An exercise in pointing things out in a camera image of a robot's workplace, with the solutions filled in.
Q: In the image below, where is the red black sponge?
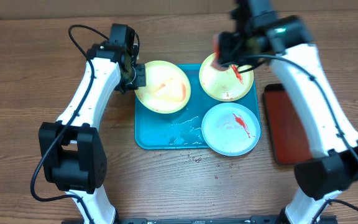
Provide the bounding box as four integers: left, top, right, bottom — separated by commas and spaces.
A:
211, 34, 228, 71

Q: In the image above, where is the yellow-green plate top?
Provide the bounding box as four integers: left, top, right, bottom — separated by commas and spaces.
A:
199, 53, 254, 101

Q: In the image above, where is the yellow-green plate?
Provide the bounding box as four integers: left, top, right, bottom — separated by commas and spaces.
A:
135, 60, 191, 114
199, 53, 254, 101

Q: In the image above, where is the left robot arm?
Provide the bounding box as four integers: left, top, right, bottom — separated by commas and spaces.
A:
30, 24, 146, 223

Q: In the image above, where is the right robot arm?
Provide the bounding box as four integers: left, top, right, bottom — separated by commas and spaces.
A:
214, 0, 358, 223

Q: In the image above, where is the teal plastic tray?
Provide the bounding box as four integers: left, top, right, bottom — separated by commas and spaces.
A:
135, 64, 261, 149

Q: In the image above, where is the black red-lined tray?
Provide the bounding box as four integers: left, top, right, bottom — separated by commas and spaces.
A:
262, 83, 313, 166

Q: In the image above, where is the light blue plate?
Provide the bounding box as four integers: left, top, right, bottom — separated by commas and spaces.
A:
201, 103, 261, 156

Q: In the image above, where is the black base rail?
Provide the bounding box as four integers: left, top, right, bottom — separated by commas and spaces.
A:
61, 214, 338, 224

